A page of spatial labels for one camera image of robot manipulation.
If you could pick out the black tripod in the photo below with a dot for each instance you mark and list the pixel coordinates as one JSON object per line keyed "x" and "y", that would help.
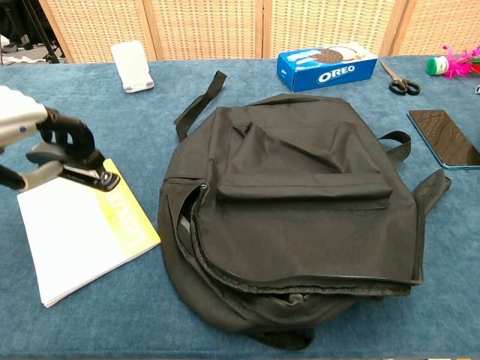
{"x": 44, "y": 35}

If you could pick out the blue table cloth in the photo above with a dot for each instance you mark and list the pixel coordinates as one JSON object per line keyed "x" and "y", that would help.
{"x": 112, "y": 330}

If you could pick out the blue Oreo cookie box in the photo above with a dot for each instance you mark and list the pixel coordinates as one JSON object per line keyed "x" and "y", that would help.
{"x": 330, "y": 75}

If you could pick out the pink feather shuttlecock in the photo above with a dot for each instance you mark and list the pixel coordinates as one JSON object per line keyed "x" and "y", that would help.
{"x": 455, "y": 65}

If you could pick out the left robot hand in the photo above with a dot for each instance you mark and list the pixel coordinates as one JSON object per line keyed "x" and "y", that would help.
{"x": 18, "y": 116}

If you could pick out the wicker folding screen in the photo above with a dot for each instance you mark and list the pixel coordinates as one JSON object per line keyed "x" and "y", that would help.
{"x": 206, "y": 26}

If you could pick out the blue-edged smartphone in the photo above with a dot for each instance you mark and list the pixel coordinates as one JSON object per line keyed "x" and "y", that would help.
{"x": 446, "y": 138}

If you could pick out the black stapler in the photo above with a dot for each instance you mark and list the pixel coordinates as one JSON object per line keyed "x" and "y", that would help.
{"x": 107, "y": 182}

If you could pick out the yellow and white notebook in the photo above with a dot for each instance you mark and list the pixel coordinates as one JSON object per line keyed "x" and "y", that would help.
{"x": 75, "y": 243}

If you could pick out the black backpack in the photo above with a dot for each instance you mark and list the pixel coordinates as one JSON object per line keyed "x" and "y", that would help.
{"x": 292, "y": 232}

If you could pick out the white phone stand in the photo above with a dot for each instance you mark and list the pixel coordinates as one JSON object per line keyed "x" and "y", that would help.
{"x": 129, "y": 62}

